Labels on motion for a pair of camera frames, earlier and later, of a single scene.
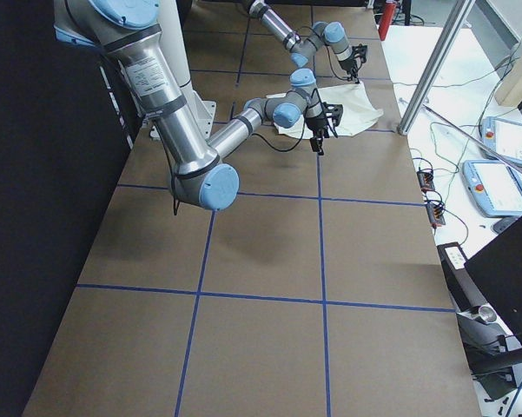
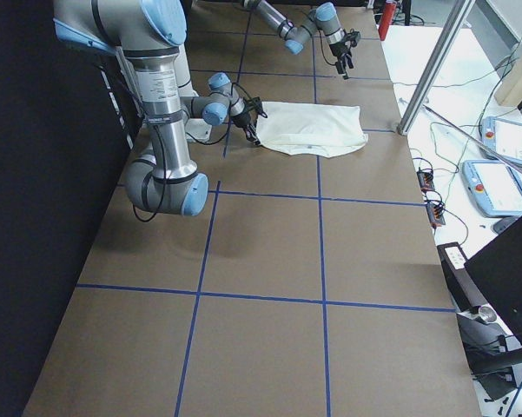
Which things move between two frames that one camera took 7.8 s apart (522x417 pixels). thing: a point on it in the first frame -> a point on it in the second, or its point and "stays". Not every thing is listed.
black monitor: (508, 272) stays
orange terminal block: (426, 181) stays
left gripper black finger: (354, 76) -> (340, 64)
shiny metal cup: (486, 313) stays
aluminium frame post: (436, 63) stays
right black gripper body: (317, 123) -> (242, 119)
